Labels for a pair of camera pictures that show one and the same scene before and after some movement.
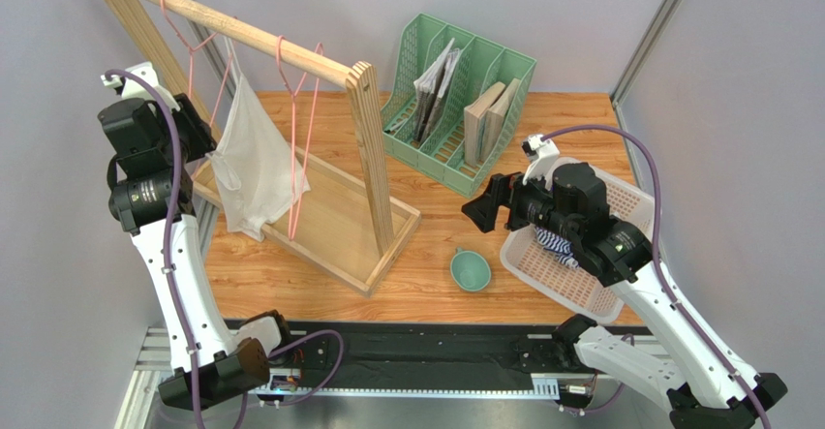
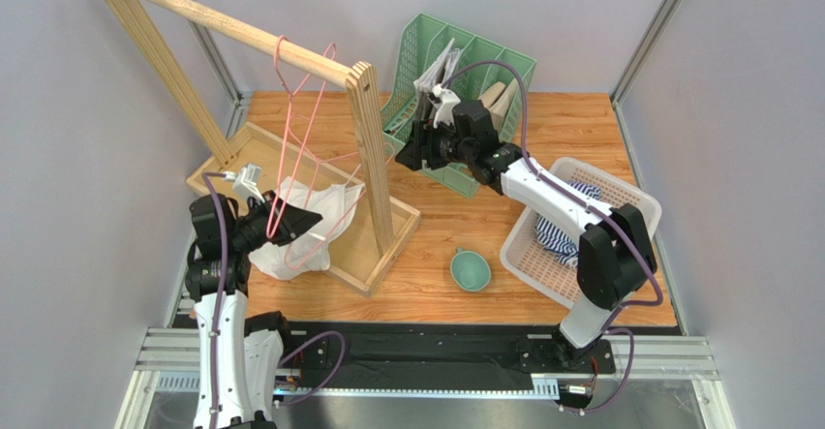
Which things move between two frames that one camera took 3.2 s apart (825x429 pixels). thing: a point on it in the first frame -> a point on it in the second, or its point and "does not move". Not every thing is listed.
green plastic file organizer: (454, 103) does not move
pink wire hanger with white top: (191, 50) -> (310, 250)
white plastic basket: (523, 254) does not move
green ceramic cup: (470, 270) does not move
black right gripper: (505, 198) -> (421, 142)
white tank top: (257, 160) -> (333, 208)
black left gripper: (202, 139) -> (288, 225)
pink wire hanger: (320, 49) -> (316, 227)
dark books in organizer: (430, 86) does not move
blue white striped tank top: (554, 243) does not move
